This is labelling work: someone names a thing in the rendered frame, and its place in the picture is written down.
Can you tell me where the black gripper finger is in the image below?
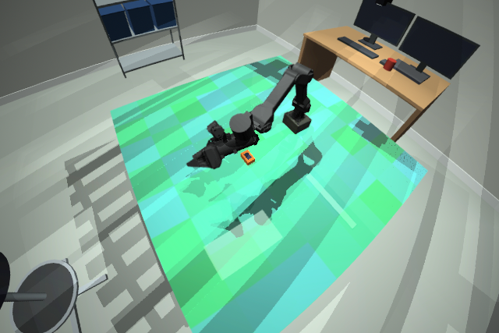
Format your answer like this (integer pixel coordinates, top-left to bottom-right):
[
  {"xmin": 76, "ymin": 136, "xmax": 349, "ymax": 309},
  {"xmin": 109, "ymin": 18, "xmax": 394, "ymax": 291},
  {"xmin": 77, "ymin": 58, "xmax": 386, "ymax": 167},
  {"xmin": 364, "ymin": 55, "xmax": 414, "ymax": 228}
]
[
  {"xmin": 192, "ymin": 140, "xmax": 210, "ymax": 158},
  {"xmin": 187, "ymin": 149, "xmax": 212, "ymax": 169}
]

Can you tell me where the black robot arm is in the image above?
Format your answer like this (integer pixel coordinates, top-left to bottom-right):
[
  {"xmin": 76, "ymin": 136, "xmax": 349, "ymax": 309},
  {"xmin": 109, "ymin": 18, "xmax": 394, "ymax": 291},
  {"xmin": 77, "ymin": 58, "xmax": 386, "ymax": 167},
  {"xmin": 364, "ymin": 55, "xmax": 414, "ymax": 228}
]
[{"xmin": 207, "ymin": 62, "xmax": 313, "ymax": 150}]

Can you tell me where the orange block with dark square face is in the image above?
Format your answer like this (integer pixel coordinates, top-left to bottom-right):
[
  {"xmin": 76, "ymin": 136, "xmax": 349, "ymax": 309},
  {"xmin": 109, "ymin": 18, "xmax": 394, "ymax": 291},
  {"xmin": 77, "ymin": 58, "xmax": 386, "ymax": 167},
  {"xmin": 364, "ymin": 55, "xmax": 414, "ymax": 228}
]
[{"xmin": 240, "ymin": 150, "xmax": 255, "ymax": 165}]

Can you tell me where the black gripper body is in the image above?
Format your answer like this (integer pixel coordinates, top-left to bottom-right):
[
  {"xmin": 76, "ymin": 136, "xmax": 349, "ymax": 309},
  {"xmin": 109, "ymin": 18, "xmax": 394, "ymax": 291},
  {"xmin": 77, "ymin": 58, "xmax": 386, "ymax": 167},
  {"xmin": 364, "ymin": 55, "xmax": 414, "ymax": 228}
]
[{"xmin": 204, "ymin": 133, "xmax": 240, "ymax": 169}]

